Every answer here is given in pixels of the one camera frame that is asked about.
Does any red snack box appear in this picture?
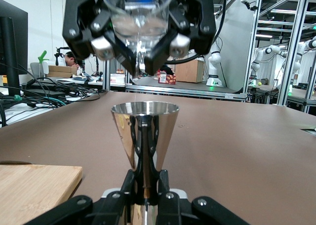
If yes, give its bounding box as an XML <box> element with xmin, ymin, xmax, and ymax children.
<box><xmin>158</xmin><ymin>72</ymin><xmax>177</xmax><ymax>84</ymax></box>

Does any wooden crate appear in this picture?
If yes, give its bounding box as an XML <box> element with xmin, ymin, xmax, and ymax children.
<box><xmin>174</xmin><ymin>59</ymin><xmax>205</xmax><ymax>84</ymax></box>

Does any black computer monitor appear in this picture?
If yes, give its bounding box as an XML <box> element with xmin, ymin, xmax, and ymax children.
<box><xmin>0</xmin><ymin>0</ymin><xmax>28</xmax><ymax>97</ymax></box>

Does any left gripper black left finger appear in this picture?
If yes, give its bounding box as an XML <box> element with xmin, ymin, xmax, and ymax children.
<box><xmin>24</xmin><ymin>169</ymin><xmax>138</xmax><ymax>225</ymax></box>

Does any bamboo cutting board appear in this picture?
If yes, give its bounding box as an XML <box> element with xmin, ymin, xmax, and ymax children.
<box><xmin>0</xmin><ymin>163</ymin><xmax>83</xmax><ymax>225</ymax></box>

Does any person in white shirt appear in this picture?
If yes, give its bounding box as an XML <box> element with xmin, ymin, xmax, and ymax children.
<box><xmin>64</xmin><ymin>51</ymin><xmax>83</xmax><ymax>76</ymax></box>

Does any aluminium table rail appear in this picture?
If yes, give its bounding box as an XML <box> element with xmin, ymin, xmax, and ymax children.
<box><xmin>124</xmin><ymin>84</ymin><xmax>247</xmax><ymax>102</ymax></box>

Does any steel cone jigger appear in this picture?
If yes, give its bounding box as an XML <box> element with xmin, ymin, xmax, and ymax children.
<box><xmin>110</xmin><ymin>102</ymin><xmax>180</xmax><ymax>225</ymax></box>

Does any brown table cover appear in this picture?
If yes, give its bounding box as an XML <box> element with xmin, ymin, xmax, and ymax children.
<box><xmin>0</xmin><ymin>91</ymin><xmax>316</xmax><ymax>225</ymax></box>

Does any cardboard box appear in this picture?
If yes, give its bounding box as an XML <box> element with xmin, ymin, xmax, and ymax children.
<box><xmin>46</xmin><ymin>65</ymin><xmax>79</xmax><ymax>78</ymax></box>

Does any clear glass cup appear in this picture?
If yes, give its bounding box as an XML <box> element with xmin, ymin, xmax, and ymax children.
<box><xmin>101</xmin><ymin>0</ymin><xmax>174</xmax><ymax>76</ymax></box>

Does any small frame-mounted camera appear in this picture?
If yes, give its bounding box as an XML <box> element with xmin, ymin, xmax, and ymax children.
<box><xmin>240</xmin><ymin>0</ymin><xmax>257</xmax><ymax>11</ymax></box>

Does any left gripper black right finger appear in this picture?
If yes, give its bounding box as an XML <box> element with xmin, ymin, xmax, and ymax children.
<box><xmin>157</xmin><ymin>170</ymin><xmax>250</xmax><ymax>225</ymax></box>

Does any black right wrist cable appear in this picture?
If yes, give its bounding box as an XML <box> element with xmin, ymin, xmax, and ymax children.
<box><xmin>164</xmin><ymin>0</ymin><xmax>228</xmax><ymax>65</ymax></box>

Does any aluminium frame post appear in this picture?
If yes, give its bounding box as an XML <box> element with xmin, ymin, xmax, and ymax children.
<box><xmin>305</xmin><ymin>57</ymin><xmax>316</xmax><ymax>112</ymax></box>
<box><xmin>243</xmin><ymin>0</ymin><xmax>264</xmax><ymax>101</ymax></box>
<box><xmin>276</xmin><ymin>0</ymin><xmax>312</xmax><ymax>106</ymax></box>
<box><xmin>102</xmin><ymin>59</ymin><xmax>111</xmax><ymax>91</ymax></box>

